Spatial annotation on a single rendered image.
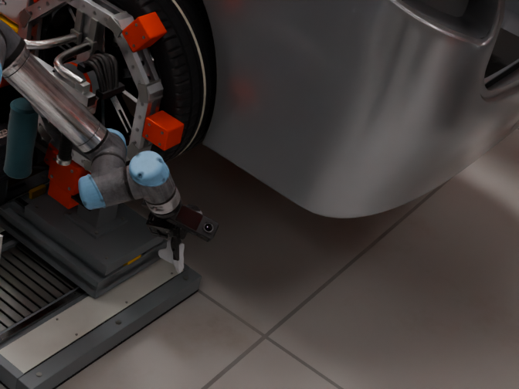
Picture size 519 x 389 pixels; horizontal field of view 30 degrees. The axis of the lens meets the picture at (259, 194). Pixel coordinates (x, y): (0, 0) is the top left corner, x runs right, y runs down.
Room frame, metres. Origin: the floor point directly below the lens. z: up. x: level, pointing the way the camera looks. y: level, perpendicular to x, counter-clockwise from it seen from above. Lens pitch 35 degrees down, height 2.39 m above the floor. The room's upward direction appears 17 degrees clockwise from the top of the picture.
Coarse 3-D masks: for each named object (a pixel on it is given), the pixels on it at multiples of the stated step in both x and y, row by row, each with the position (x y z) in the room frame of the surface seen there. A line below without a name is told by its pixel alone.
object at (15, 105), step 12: (12, 108) 2.43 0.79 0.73; (24, 108) 2.44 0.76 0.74; (12, 120) 2.43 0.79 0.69; (24, 120) 2.43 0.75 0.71; (36, 120) 2.46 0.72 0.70; (12, 132) 2.43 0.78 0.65; (24, 132) 2.43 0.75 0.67; (36, 132) 2.47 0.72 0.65; (12, 144) 2.42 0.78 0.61; (24, 144) 2.43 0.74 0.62; (12, 156) 2.43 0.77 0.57; (24, 156) 2.43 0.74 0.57; (12, 168) 2.42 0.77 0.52; (24, 168) 2.44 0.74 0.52; (36, 168) 2.51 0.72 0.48; (48, 168) 2.52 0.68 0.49
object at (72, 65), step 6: (66, 66) 2.45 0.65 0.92; (72, 66) 2.46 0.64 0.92; (78, 72) 2.45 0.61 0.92; (90, 72) 2.48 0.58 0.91; (84, 78) 2.44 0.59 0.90; (90, 78) 2.46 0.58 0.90; (96, 78) 2.48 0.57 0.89; (90, 84) 2.45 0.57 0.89; (96, 84) 2.47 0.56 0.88; (90, 90) 2.44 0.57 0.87; (96, 96) 2.47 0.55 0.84
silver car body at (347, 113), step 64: (0, 0) 2.95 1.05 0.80; (256, 0) 2.50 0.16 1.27; (320, 0) 2.41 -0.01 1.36; (384, 0) 2.33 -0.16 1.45; (448, 0) 2.49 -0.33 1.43; (512, 0) 3.97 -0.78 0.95; (256, 64) 2.47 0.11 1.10; (320, 64) 2.38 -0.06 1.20; (384, 64) 2.31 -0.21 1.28; (448, 64) 2.33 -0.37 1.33; (512, 64) 2.85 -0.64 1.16; (256, 128) 2.45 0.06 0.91; (320, 128) 2.36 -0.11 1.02; (384, 128) 2.31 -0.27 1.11; (448, 128) 2.38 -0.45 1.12; (512, 128) 3.06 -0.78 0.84; (320, 192) 2.33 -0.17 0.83; (384, 192) 2.37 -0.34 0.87
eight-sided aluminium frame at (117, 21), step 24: (48, 0) 2.56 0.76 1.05; (72, 0) 2.52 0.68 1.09; (96, 0) 2.53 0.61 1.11; (24, 24) 2.60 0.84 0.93; (120, 24) 2.44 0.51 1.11; (120, 48) 2.42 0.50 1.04; (144, 72) 2.40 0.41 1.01; (144, 96) 2.37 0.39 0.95; (48, 120) 2.59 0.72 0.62; (144, 120) 2.37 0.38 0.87; (144, 144) 2.40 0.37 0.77
